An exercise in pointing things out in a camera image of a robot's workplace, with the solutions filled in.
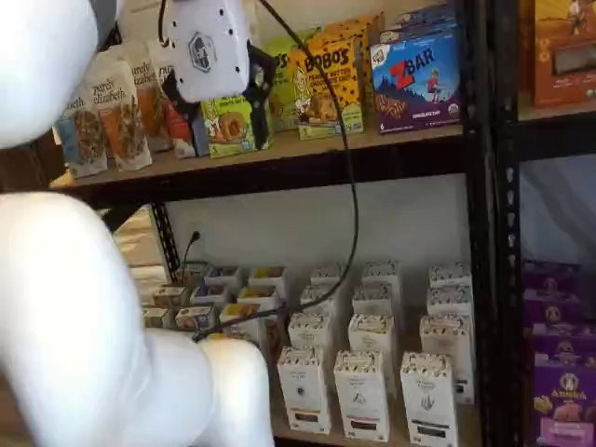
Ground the orange snack box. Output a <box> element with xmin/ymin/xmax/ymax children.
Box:
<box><xmin>529</xmin><ymin>0</ymin><xmax>596</xmax><ymax>109</ymax></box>

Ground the white box green strip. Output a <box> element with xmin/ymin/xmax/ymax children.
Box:
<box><xmin>426</xmin><ymin>284</ymin><xmax>474</xmax><ymax>320</ymax></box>
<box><xmin>418</xmin><ymin>314</ymin><xmax>477</xmax><ymax>406</ymax></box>
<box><xmin>427</xmin><ymin>261</ymin><xmax>473</xmax><ymax>291</ymax></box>
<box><xmin>400</xmin><ymin>351</ymin><xmax>461</xmax><ymax>447</ymax></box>

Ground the purple Annie's box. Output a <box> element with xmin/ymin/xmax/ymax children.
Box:
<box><xmin>529</xmin><ymin>331</ymin><xmax>596</xmax><ymax>370</ymax></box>
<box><xmin>532</xmin><ymin>362</ymin><xmax>596</xmax><ymax>447</ymax></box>
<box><xmin>521</xmin><ymin>289</ymin><xmax>593</xmax><ymax>337</ymax></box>
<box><xmin>521</xmin><ymin>259</ymin><xmax>584</xmax><ymax>300</ymax></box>

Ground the black metal shelf rack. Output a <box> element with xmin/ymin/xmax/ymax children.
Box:
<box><xmin>46</xmin><ymin>0</ymin><xmax>497</xmax><ymax>447</ymax></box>
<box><xmin>491</xmin><ymin>0</ymin><xmax>596</xmax><ymax>447</ymax></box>

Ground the yellow Bobo's peanut butter box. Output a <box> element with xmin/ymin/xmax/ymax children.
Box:
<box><xmin>322</xmin><ymin>12</ymin><xmax>386</xmax><ymax>118</ymax></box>
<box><xmin>288</xmin><ymin>36</ymin><xmax>366</xmax><ymax>142</ymax></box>

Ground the granola bag red label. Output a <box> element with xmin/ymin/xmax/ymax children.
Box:
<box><xmin>146</xmin><ymin>38</ymin><xmax>210</xmax><ymax>160</ymax></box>

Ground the black wall plug cord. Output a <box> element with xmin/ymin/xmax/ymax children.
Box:
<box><xmin>183</xmin><ymin>229</ymin><xmax>205</xmax><ymax>269</ymax></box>

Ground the small cracker box blue print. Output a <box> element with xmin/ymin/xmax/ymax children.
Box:
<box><xmin>204</xmin><ymin>264</ymin><xmax>243</xmax><ymax>288</ymax></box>
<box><xmin>175</xmin><ymin>305</ymin><xmax>217</xmax><ymax>332</ymax></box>
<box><xmin>190</xmin><ymin>282</ymin><xmax>231</xmax><ymax>309</ymax></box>

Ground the green Bobo's apple pie box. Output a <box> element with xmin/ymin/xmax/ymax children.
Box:
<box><xmin>262</xmin><ymin>27</ymin><xmax>323</xmax><ymax>134</ymax></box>
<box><xmin>199</xmin><ymin>94</ymin><xmax>274</xmax><ymax>160</ymax></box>

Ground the white box orange strip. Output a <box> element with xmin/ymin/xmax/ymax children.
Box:
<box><xmin>309</xmin><ymin>263</ymin><xmax>346</xmax><ymax>288</ymax></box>
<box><xmin>299</xmin><ymin>284</ymin><xmax>339</xmax><ymax>318</ymax></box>
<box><xmin>287</xmin><ymin>311</ymin><xmax>334</xmax><ymax>356</ymax></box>
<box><xmin>277</xmin><ymin>346</ymin><xmax>333</xmax><ymax>435</ymax></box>

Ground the granola bag orange label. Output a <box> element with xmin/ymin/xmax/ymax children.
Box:
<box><xmin>121</xmin><ymin>40</ymin><xmax>174</xmax><ymax>154</ymax></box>
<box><xmin>85</xmin><ymin>58</ymin><xmax>154</xmax><ymax>173</ymax></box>

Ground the granola bag blue label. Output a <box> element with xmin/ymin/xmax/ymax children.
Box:
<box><xmin>52</xmin><ymin>87</ymin><xmax>109</xmax><ymax>181</ymax></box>

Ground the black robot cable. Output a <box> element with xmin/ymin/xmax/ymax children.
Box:
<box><xmin>156</xmin><ymin>0</ymin><xmax>360</xmax><ymax>344</ymax></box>

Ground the small cracker box brown print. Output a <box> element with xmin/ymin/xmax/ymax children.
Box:
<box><xmin>176</xmin><ymin>263</ymin><xmax>207</xmax><ymax>286</ymax></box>
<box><xmin>141</xmin><ymin>306</ymin><xmax>174</xmax><ymax>330</ymax></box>
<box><xmin>153</xmin><ymin>284</ymin><xmax>188</xmax><ymax>309</ymax></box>

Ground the small cracker box yellow print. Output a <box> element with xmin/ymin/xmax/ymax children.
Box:
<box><xmin>248</xmin><ymin>264</ymin><xmax>288</xmax><ymax>292</ymax></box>
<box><xmin>218</xmin><ymin>302</ymin><xmax>286</xmax><ymax>372</ymax></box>
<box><xmin>237</xmin><ymin>284</ymin><xmax>281</xmax><ymax>311</ymax></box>

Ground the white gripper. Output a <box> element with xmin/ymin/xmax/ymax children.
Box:
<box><xmin>161</xmin><ymin>0</ymin><xmax>278</xmax><ymax>156</ymax></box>

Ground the purple ZBar box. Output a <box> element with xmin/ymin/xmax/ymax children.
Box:
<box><xmin>369</xmin><ymin>30</ymin><xmax>464</xmax><ymax>137</ymax></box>
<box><xmin>379</xmin><ymin>3</ymin><xmax>460</xmax><ymax>46</ymax></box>

